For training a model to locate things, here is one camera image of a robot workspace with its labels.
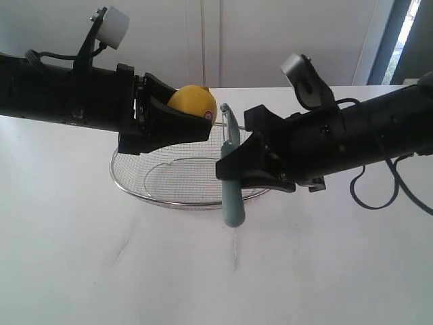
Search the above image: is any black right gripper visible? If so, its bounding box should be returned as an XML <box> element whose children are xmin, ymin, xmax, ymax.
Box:
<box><xmin>216</xmin><ymin>104</ymin><xmax>348</xmax><ymax>193</ymax></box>

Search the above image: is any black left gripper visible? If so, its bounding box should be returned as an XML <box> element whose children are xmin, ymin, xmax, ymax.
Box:
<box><xmin>116</xmin><ymin>64</ymin><xmax>212</xmax><ymax>156</ymax></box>

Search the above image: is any yellow lemon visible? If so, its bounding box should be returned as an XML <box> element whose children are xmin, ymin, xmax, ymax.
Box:
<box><xmin>167</xmin><ymin>85</ymin><xmax>217</xmax><ymax>124</ymax></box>

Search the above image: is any teal handled peeler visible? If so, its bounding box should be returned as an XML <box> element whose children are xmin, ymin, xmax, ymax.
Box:
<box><xmin>220</xmin><ymin>103</ymin><xmax>246</xmax><ymax>228</ymax></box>

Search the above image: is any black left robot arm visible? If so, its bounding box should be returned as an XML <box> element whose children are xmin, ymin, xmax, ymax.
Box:
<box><xmin>1</xmin><ymin>55</ymin><xmax>212</xmax><ymax>155</ymax></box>

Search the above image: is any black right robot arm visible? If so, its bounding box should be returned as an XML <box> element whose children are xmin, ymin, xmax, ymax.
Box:
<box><xmin>216</xmin><ymin>74</ymin><xmax>432</xmax><ymax>193</ymax></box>

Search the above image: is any oval wire mesh basket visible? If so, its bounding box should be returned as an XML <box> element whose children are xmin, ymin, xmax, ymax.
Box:
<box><xmin>109</xmin><ymin>123</ymin><xmax>271</xmax><ymax>211</ymax></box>

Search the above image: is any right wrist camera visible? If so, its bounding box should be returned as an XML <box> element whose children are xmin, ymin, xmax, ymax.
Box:
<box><xmin>280</xmin><ymin>53</ymin><xmax>336</xmax><ymax>110</ymax></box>

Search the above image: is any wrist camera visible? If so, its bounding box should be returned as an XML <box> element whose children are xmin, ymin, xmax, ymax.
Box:
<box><xmin>280</xmin><ymin>53</ymin><xmax>336</xmax><ymax>110</ymax></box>
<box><xmin>92</xmin><ymin>6</ymin><xmax>130</xmax><ymax>49</ymax></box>

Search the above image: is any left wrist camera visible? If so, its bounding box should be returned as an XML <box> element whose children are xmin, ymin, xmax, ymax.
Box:
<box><xmin>92</xmin><ymin>6</ymin><xmax>130</xmax><ymax>49</ymax></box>

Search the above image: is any left camera black cable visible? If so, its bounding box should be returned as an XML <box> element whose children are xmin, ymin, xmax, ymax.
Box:
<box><xmin>25</xmin><ymin>42</ymin><xmax>108</xmax><ymax>67</ymax></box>

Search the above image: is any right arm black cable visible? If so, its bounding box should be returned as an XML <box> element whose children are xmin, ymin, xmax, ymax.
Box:
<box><xmin>294</xmin><ymin>72</ymin><xmax>433</xmax><ymax>216</ymax></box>

